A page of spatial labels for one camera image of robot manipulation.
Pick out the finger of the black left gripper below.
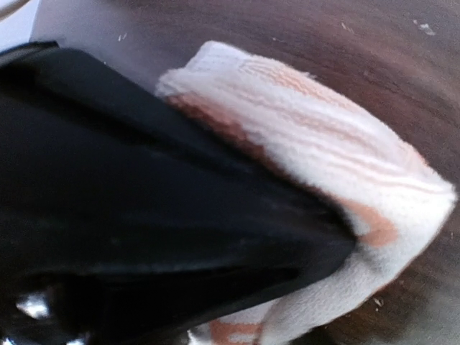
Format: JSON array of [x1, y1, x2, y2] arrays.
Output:
[[1, 43, 345, 237], [1, 209, 356, 344]]

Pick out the orange patterned towel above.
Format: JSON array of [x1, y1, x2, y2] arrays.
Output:
[[155, 41, 457, 344]]

